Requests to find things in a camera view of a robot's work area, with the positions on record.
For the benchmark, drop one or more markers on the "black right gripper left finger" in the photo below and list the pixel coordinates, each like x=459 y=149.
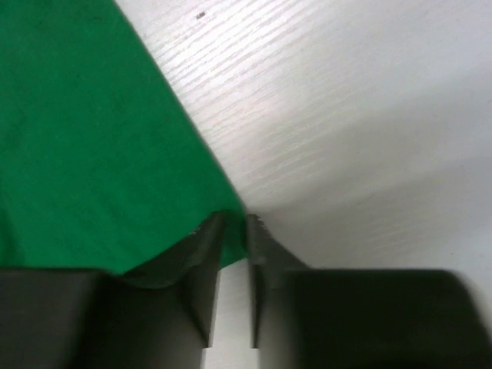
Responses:
x=156 y=315

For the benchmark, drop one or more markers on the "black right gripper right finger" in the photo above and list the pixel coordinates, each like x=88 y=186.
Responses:
x=305 y=317

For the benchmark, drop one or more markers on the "green t shirt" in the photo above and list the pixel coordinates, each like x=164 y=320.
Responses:
x=100 y=165

